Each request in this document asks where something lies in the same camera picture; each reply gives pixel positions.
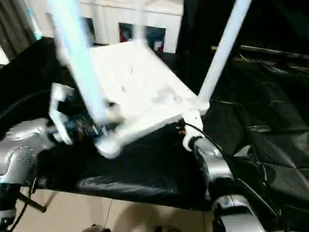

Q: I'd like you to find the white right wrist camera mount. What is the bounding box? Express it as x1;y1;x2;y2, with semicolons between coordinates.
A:
182;108;205;152

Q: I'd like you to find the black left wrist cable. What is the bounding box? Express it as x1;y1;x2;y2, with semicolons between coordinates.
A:
0;90;53;121

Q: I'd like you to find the dark low furniture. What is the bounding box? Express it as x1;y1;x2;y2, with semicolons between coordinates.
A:
211;44;309;67

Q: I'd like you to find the grey curtain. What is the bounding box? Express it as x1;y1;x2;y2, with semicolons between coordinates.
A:
0;0;37;63

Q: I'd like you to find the black metal table frame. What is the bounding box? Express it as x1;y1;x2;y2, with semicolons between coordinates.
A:
18;190;48;213

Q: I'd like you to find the black cabinet with gold label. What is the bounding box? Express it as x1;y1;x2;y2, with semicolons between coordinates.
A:
177;0;242;56

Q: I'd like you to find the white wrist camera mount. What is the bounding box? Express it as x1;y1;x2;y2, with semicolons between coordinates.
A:
182;108;205;152
49;83;75;145

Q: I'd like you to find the white plastic table leg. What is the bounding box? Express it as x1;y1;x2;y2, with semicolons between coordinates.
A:
45;0;115;126
134;0;149;48
197;0;253;102

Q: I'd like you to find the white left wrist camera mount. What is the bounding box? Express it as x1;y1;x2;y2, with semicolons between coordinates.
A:
49;83;75;145

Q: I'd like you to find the black mat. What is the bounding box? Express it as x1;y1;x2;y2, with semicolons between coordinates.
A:
0;36;309;232

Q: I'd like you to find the white display cabinet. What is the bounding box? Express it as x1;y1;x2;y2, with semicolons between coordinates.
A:
44;0;183;53

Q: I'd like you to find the white plastic table top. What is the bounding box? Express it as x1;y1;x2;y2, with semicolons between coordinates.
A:
55;40;211;159

